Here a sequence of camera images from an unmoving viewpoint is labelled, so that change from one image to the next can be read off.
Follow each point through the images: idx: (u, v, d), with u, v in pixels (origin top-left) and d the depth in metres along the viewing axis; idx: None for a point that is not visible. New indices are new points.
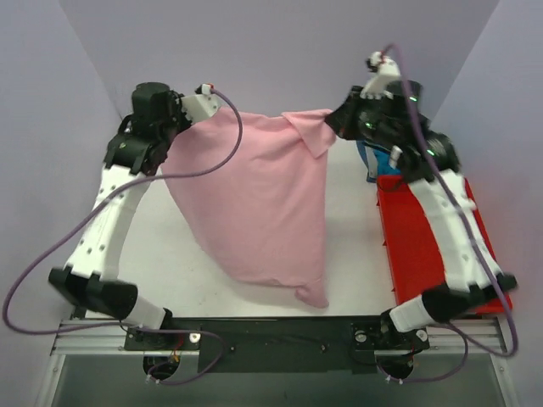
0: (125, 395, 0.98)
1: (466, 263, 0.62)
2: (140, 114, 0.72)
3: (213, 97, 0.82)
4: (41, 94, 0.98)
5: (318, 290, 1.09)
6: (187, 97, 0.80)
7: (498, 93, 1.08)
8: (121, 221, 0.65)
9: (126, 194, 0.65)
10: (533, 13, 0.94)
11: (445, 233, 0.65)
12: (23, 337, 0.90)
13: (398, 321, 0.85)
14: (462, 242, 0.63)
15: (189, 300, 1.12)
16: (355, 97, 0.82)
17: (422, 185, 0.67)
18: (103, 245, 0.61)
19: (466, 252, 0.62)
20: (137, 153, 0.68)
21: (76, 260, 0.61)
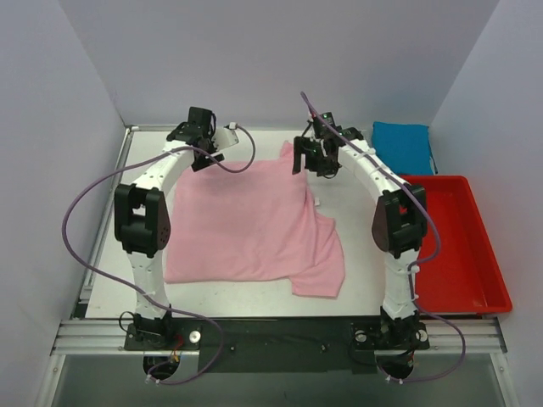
0: (124, 396, 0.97)
1: (377, 181, 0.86)
2: (193, 119, 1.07)
3: (236, 136, 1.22)
4: (42, 93, 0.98)
5: (311, 280, 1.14)
6: (219, 131, 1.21)
7: (498, 95, 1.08)
8: (174, 170, 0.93)
9: (181, 155, 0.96)
10: (533, 15, 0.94)
11: (365, 175, 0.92)
12: (23, 337, 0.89)
13: (390, 309, 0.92)
14: (371, 170, 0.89)
15: (188, 299, 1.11)
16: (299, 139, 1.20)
17: (343, 154, 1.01)
18: (162, 177, 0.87)
19: (376, 175, 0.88)
20: (189, 139, 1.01)
21: (141, 181, 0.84)
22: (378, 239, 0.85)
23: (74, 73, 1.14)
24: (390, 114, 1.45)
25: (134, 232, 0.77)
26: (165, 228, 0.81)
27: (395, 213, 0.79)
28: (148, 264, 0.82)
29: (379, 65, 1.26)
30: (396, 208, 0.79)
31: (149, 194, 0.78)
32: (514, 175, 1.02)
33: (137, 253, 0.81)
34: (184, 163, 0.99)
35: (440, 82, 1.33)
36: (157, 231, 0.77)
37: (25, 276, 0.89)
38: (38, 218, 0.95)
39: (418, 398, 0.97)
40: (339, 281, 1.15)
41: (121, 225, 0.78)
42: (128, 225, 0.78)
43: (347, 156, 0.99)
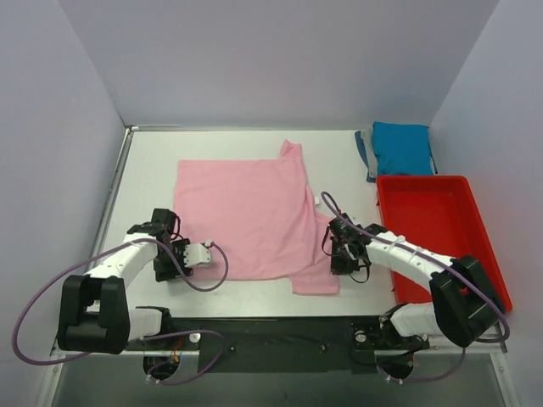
0: (124, 396, 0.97)
1: (419, 265, 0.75)
2: (157, 219, 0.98)
3: (209, 253, 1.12)
4: (41, 95, 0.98)
5: (311, 281, 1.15)
6: (193, 245, 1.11)
7: (497, 97, 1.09)
8: (136, 259, 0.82)
9: (145, 245, 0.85)
10: (533, 16, 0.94)
11: (402, 264, 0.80)
12: (24, 336, 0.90)
13: (400, 326, 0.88)
14: (409, 256, 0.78)
15: (188, 300, 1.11)
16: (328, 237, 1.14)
17: (372, 251, 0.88)
18: (121, 264, 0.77)
19: (417, 260, 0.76)
20: (152, 231, 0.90)
21: (97, 270, 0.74)
22: (448, 336, 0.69)
23: (73, 75, 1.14)
24: (389, 114, 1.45)
25: (82, 336, 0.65)
26: (126, 323, 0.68)
27: (456, 297, 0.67)
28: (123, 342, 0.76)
29: (378, 66, 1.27)
30: (455, 290, 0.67)
31: (105, 284, 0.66)
32: (513, 176, 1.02)
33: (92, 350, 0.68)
34: (148, 254, 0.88)
35: (440, 82, 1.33)
36: (112, 331, 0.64)
37: (25, 275, 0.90)
38: (39, 219, 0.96)
39: (418, 398, 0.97)
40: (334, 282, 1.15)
41: (68, 324, 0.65)
42: (76, 326, 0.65)
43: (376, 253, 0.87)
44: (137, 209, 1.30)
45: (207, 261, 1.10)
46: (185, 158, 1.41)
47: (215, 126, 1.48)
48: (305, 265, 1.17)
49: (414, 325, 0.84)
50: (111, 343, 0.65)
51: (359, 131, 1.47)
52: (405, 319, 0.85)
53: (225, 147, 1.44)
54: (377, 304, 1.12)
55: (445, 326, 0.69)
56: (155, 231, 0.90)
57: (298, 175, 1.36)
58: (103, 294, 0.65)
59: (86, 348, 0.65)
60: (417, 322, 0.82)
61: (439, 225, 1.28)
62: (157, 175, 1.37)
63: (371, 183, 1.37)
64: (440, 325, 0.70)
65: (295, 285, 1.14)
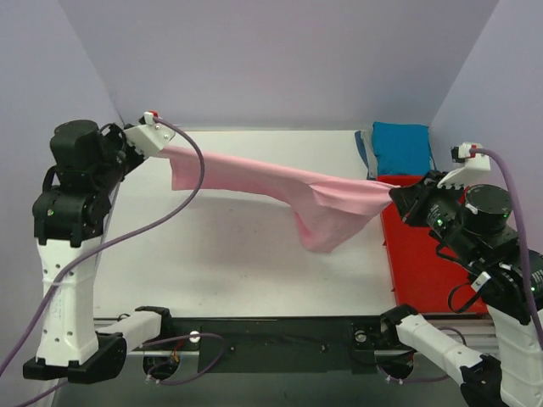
0: (123, 396, 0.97)
1: (535, 396, 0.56)
2: (66, 166, 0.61)
3: (161, 128, 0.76)
4: (41, 96, 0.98)
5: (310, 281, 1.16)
6: (130, 130, 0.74)
7: (496, 97, 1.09)
8: (81, 298, 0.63)
9: (75, 274, 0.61)
10: (532, 18, 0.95)
11: (517, 359, 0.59)
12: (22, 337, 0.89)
13: (404, 336, 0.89)
14: (540, 380, 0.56)
15: (188, 299, 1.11)
16: (428, 186, 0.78)
17: (509, 317, 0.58)
18: (71, 333, 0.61)
19: (539, 389, 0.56)
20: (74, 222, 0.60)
21: (47, 350, 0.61)
22: (466, 391, 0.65)
23: (73, 75, 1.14)
24: (389, 115, 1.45)
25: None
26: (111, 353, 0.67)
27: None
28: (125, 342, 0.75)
29: (378, 67, 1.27)
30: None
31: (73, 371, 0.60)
32: (512, 176, 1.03)
33: None
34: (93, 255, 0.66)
35: (439, 84, 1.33)
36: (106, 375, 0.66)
37: (24, 276, 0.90)
38: None
39: (419, 398, 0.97)
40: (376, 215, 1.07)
41: None
42: None
43: (458, 177, 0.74)
44: (137, 209, 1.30)
45: (165, 139, 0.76)
46: None
47: (215, 126, 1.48)
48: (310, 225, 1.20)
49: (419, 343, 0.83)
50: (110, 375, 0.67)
51: (359, 132, 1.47)
52: (415, 337, 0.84)
53: (224, 147, 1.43)
54: (377, 304, 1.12)
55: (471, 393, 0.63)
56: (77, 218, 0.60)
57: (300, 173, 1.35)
58: (78, 380, 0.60)
59: None
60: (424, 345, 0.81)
61: None
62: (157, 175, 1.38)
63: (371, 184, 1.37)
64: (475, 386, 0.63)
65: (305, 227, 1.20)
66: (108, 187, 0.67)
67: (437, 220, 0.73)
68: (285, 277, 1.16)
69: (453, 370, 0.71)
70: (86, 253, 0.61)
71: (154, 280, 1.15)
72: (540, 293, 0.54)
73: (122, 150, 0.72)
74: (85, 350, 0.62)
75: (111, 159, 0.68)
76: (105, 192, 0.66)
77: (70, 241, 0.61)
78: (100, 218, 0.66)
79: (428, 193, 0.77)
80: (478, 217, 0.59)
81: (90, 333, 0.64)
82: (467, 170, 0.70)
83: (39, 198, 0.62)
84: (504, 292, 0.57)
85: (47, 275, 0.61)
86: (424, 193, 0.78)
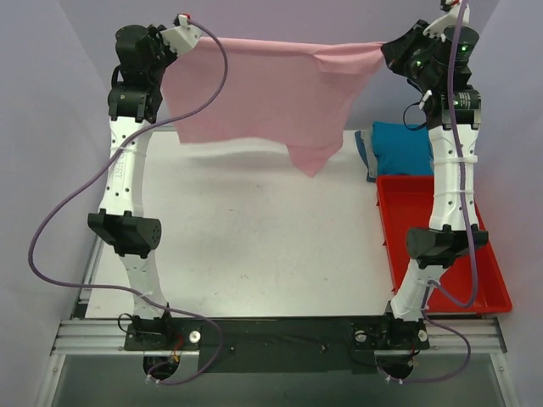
0: (124, 396, 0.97)
1: (448, 207, 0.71)
2: (131, 67, 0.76)
3: (193, 29, 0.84)
4: (44, 93, 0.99)
5: (311, 281, 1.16)
6: (166, 31, 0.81)
7: (496, 95, 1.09)
8: (137, 165, 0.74)
9: (137, 142, 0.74)
10: (532, 17, 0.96)
11: (440, 177, 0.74)
12: (23, 336, 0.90)
13: (395, 306, 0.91)
14: (452, 188, 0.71)
15: (189, 301, 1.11)
16: (416, 31, 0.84)
17: (436, 132, 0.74)
18: (128, 190, 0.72)
19: (451, 198, 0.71)
20: (137, 108, 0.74)
21: (109, 203, 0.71)
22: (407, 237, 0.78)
23: (74, 72, 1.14)
24: (389, 114, 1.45)
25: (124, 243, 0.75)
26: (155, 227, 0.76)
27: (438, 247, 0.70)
28: (142, 264, 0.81)
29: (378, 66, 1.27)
30: (443, 246, 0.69)
31: (128, 220, 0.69)
32: (512, 172, 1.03)
33: (129, 255, 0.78)
34: (147, 142, 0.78)
35: None
36: (149, 243, 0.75)
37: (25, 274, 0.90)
38: (41, 215, 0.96)
39: (418, 398, 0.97)
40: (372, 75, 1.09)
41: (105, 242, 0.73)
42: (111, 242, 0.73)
43: (441, 26, 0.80)
44: None
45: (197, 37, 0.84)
46: (184, 160, 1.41)
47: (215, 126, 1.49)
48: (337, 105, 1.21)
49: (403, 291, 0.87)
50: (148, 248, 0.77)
51: (358, 131, 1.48)
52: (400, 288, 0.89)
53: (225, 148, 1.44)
54: (377, 304, 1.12)
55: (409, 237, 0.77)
56: (142, 108, 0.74)
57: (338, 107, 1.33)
58: (131, 227, 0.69)
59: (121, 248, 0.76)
60: (406, 287, 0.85)
61: None
62: (157, 175, 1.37)
63: (371, 183, 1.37)
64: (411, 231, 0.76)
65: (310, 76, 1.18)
66: (159, 85, 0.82)
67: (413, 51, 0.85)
68: (286, 277, 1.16)
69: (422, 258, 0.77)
70: (146, 127, 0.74)
71: None
72: (461, 108, 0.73)
73: (162, 49, 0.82)
74: (137, 209, 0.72)
75: (160, 61, 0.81)
76: (158, 86, 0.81)
77: (135, 119, 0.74)
78: (155, 112, 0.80)
79: (413, 39, 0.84)
80: (444, 47, 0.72)
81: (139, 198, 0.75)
82: (449, 18, 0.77)
83: (110, 91, 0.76)
84: (436, 108, 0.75)
85: (114, 144, 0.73)
86: (410, 39, 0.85)
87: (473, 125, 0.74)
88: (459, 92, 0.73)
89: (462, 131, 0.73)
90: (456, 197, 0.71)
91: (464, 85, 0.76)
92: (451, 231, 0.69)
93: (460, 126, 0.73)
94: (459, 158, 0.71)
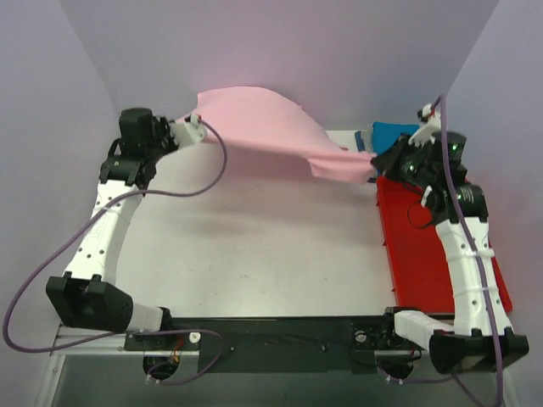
0: (123, 397, 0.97)
1: (473, 308, 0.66)
2: (131, 138, 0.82)
3: (200, 127, 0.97)
4: (42, 92, 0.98)
5: (311, 281, 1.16)
6: (176, 124, 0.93)
7: (496, 97, 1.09)
8: (117, 229, 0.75)
9: (122, 203, 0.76)
10: (532, 17, 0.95)
11: (459, 275, 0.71)
12: (22, 338, 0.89)
13: (399, 327, 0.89)
14: (474, 287, 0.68)
15: (189, 301, 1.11)
16: (401, 142, 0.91)
17: (445, 226, 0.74)
18: (103, 251, 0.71)
19: (475, 298, 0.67)
20: (128, 175, 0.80)
21: (76, 264, 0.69)
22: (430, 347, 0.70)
23: (74, 74, 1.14)
24: (389, 114, 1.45)
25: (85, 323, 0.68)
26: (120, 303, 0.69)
27: (471, 355, 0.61)
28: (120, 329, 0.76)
29: (377, 66, 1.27)
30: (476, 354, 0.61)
31: (91, 287, 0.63)
32: (512, 173, 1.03)
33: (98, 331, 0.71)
34: (133, 205, 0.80)
35: (440, 84, 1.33)
36: (111, 320, 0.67)
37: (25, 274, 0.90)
38: (39, 215, 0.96)
39: (418, 398, 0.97)
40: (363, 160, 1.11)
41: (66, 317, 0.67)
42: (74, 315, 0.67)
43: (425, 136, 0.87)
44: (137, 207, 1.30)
45: (200, 136, 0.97)
46: (184, 159, 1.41)
47: None
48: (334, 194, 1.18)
49: (411, 327, 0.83)
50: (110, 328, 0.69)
51: (359, 131, 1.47)
52: (407, 322, 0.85)
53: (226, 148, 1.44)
54: (378, 304, 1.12)
55: (433, 348, 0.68)
56: (133, 175, 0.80)
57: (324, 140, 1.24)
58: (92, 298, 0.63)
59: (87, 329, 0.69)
60: (414, 330, 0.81)
61: None
62: (156, 175, 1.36)
63: (371, 183, 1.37)
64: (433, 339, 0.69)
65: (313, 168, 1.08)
66: (153, 159, 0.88)
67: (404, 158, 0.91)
68: (286, 277, 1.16)
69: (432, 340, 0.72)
70: (133, 191, 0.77)
71: (154, 280, 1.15)
72: (465, 202, 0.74)
73: (166, 136, 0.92)
74: (107, 274, 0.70)
75: (159, 141, 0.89)
76: (152, 160, 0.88)
77: (125, 182, 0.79)
78: (147, 181, 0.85)
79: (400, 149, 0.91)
80: (435, 149, 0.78)
81: (113, 261, 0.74)
82: (430, 126, 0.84)
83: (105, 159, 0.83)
84: (439, 204, 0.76)
85: (98, 204, 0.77)
86: (398, 150, 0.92)
87: (482, 218, 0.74)
88: (460, 187, 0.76)
89: (471, 221, 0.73)
90: (478, 296, 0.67)
91: (463, 181, 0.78)
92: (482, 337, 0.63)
93: (467, 219, 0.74)
94: (474, 252, 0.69)
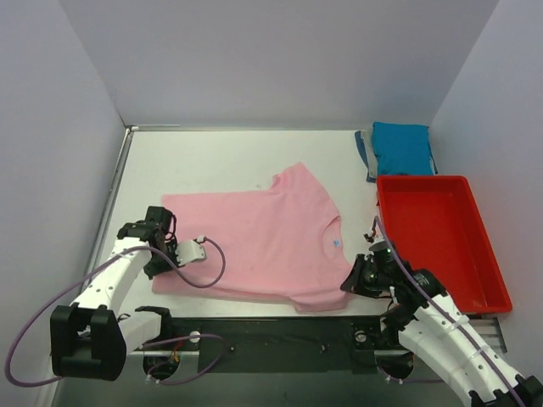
0: (124, 396, 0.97)
1: (481, 371, 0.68)
2: (151, 219, 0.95)
3: (202, 248, 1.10)
4: (41, 94, 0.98)
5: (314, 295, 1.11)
6: (183, 243, 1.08)
7: (497, 98, 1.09)
8: (128, 273, 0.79)
9: (136, 255, 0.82)
10: (532, 18, 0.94)
11: (455, 349, 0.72)
12: (22, 341, 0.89)
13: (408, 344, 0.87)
14: (472, 351, 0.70)
15: (188, 300, 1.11)
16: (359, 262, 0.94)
17: (421, 314, 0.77)
18: (111, 288, 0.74)
19: (478, 362, 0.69)
20: (145, 231, 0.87)
21: (86, 296, 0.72)
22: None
23: (73, 76, 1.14)
24: (389, 114, 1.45)
25: (76, 365, 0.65)
26: (120, 348, 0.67)
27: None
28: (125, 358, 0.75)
29: (377, 66, 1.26)
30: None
31: (95, 317, 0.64)
32: (512, 174, 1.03)
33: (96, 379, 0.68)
34: (143, 259, 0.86)
35: (439, 83, 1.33)
36: (104, 359, 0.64)
37: (24, 276, 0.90)
38: (38, 218, 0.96)
39: (417, 398, 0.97)
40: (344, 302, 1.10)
41: (61, 355, 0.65)
42: (70, 355, 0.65)
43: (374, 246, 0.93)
44: (136, 208, 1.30)
45: (201, 256, 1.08)
46: (184, 159, 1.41)
47: (215, 126, 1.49)
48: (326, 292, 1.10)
49: (424, 354, 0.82)
50: (101, 372, 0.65)
51: (359, 131, 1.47)
52: (419, 346, 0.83)
53: (225, 147, 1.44)
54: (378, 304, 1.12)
55: None
56: (148, 233, 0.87)
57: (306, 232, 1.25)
58: (93, 327, 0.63)
59: (80, 376, 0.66)
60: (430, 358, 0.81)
61: (440, 227, 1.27)
62: (157, 175, 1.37)
63: (371, 183, 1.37)
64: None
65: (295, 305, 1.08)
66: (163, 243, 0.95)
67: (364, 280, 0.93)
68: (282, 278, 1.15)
69: (462, 392, 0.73)
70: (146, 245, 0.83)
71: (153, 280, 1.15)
72: (427, 286, 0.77)
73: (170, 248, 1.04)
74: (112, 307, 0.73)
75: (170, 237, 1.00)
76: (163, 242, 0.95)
77: (140, 238, 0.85)
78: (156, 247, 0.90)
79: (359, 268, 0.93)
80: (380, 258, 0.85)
81: (119, 299, 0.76)
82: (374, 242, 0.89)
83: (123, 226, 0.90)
84: (406, 297, 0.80)
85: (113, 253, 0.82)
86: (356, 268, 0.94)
87: (444, 292, 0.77)
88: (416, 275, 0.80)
89: (441, 301, 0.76)
90: (479, 359, 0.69)
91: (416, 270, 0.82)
92: (506, 393, 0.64)
93: (436, 300, 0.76)
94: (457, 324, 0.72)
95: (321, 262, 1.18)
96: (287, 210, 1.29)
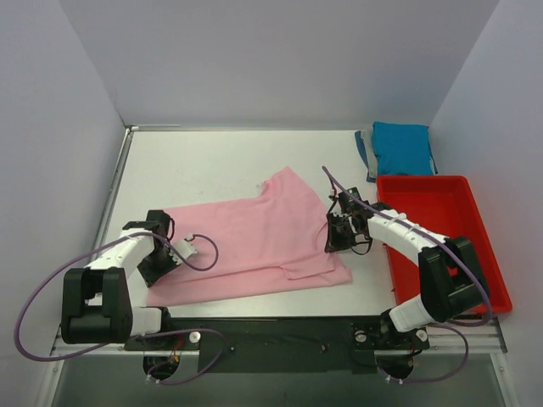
0: (124, 397, 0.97)
1: (412, 241, 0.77)
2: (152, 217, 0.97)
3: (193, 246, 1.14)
4: (40, 93, 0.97)
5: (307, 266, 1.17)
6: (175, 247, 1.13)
7: (497, 98, 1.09)
8: (134, 253, 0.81)
9: (142, 238, 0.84)
10: (533, 18, 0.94)
11: (398, 240, 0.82)
12: (23, 341, 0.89)
13: (398, 321, 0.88)
14: (405, 231, 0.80)
15: (188, 301, 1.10)
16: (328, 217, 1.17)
17: (372, 227, 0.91)
18: (120, 257, 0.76)
19: (411, 236, 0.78)
20: (148, 226, 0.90)
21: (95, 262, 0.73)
22: (430, 313, 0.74)
23: (73, 75, 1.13)
24: (389, 114, 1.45)
25: (88, 327, 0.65)
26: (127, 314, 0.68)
27: (442, 270, 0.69)
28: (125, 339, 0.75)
29: (377, 66, 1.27)
30: (441, 263, 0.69)
31: (107, 275, 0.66)
32: (513, 173, 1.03)
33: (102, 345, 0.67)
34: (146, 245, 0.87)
35: (440, 83, 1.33)
36: (116, 318, 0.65)
37: (24, 275, 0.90)
38: (38, 216, 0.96)
39: (417, 399, 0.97)
40: (340, 280, 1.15)
41: (72, 319, 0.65)
42: (80, 318, 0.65)
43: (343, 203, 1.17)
44: (136, 207, 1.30)
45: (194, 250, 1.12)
46: (184, 158, 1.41)
47: (214, 126, 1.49)
48: (320, 270, 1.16)
49: (408, 315, 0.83)
50: (114, 334, 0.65)
51: (359, 131, 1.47)
52: (402, 309, 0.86)
53: (224, 147, 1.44)
54: (378, 304, 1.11)
55: (429, 304, 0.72)
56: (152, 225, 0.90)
57: (300, 225, 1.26)
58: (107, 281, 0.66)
59: (91, 340, 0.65)
60: (413, 315, 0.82)
61: (440, 225, 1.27)
62: (157, 176, 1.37)
63: (371, 183, 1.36)
64: (424, 300, 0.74)
65: (286, 277, 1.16)
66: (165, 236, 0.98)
67: (334, 226, 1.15)
68: (280, 264, 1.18)
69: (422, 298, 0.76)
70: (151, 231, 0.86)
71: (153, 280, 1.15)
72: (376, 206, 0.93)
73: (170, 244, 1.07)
74: None
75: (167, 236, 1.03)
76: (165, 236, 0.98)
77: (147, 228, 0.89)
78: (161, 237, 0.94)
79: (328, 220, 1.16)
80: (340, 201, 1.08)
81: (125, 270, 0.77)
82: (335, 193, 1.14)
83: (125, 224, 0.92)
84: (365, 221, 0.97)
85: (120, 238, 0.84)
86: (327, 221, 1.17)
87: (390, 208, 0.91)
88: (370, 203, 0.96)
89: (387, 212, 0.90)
90: (411, 233, 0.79)
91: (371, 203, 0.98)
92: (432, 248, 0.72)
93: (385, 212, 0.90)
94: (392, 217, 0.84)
95: (316, 257, 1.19)
96: (278, 217, 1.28)
